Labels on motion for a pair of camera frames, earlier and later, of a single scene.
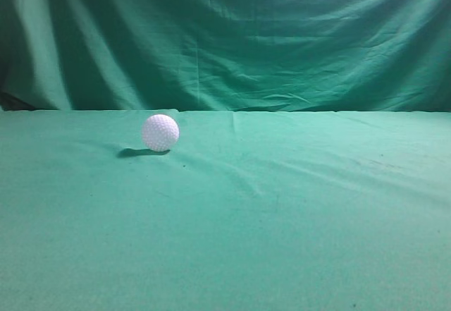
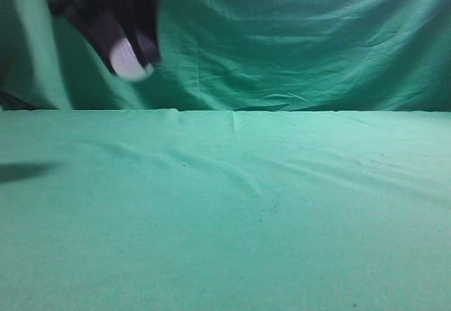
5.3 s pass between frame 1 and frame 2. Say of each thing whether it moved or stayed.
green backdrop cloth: stayed
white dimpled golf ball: moved
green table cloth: stayed
